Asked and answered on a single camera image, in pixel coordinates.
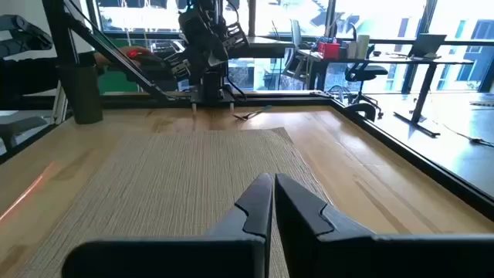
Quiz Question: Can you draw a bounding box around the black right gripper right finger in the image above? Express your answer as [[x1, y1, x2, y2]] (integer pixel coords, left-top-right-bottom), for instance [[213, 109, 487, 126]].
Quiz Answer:
[[274, 172, 494, 278]]

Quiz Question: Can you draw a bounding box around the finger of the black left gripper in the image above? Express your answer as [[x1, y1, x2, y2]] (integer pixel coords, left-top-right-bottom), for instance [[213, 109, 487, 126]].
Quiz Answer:
[[210, 34, 229, 73], [191, 38, 212, 76]]

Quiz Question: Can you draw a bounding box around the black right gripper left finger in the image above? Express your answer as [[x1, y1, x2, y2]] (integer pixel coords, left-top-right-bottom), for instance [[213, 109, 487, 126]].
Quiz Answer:
[[61, 172, 274, 278]]

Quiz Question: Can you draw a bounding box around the dark desk with grey top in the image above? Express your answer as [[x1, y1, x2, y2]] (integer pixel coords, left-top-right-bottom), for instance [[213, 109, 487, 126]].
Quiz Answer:
[[227, 36, 297, 59]]

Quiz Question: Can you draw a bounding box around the green board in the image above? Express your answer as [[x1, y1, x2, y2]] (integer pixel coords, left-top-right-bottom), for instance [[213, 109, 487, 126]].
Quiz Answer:
[[98, 38, 144, 94]]

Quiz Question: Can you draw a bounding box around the grey chair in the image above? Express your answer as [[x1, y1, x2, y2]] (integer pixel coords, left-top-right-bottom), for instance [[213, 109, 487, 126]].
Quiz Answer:
[[281, 18, 310, 80]]

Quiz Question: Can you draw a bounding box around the beige woven placemat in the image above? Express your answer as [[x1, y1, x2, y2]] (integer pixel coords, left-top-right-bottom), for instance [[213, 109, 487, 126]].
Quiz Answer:
[[15, 127, 333, 278]]

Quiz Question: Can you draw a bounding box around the dark green cylindrical cup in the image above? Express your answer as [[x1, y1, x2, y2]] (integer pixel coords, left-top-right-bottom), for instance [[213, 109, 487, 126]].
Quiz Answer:
[[57, 52, 104, 125]]

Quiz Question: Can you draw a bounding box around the red box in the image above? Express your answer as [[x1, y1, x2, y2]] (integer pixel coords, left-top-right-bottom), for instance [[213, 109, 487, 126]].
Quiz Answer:
[[317, 40, 341, 60]]

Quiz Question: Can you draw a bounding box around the black clamp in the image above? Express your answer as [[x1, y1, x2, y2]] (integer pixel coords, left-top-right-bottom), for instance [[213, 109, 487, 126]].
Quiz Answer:
[[344, 102, 378, 123]]

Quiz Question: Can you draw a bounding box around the black office chair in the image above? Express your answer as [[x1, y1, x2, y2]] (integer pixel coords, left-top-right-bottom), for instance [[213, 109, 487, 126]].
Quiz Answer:
[[344, 44, 390, 119]]

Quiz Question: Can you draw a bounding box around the grey operator shelf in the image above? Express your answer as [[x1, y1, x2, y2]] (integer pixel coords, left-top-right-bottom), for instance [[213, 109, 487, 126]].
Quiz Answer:
[[0, 110, 53, 154]]

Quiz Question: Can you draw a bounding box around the long black desk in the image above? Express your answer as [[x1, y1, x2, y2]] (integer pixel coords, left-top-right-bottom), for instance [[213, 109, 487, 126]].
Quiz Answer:
[[296, 48, 475, 138]]

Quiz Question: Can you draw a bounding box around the dark laptop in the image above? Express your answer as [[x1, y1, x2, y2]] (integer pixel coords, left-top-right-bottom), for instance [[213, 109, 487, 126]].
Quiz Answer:
[[408, 32, 448, 59]]

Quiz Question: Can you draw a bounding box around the silver metal bracket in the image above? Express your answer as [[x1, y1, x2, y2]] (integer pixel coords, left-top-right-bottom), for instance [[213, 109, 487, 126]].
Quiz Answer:
[[52, 81, 69, 125]]

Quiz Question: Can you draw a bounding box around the black aluminium rig frame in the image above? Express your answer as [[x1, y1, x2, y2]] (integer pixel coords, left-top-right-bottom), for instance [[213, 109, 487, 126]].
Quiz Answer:
[[0, 0, 494, 221]]

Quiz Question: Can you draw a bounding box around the black floor cable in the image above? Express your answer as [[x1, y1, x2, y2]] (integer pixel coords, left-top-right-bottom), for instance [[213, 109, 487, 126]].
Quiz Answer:
[[442, 122, 494, 148]]

